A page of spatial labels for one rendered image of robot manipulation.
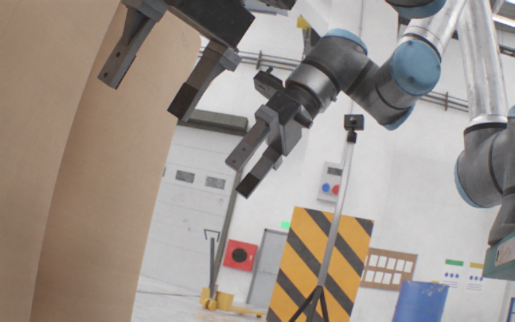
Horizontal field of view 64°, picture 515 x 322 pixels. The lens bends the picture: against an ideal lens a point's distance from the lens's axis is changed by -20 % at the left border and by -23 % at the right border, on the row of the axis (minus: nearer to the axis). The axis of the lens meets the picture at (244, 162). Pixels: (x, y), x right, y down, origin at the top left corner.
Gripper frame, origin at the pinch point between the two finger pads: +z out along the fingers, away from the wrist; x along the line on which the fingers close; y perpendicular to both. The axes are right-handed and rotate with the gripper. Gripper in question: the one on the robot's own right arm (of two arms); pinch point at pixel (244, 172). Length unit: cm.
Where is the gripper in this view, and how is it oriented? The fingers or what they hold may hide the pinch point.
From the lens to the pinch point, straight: 86.4
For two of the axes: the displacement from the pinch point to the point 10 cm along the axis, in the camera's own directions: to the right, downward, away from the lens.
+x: 1.0, 3.7, 9.2
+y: 7.9, 5.4, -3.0
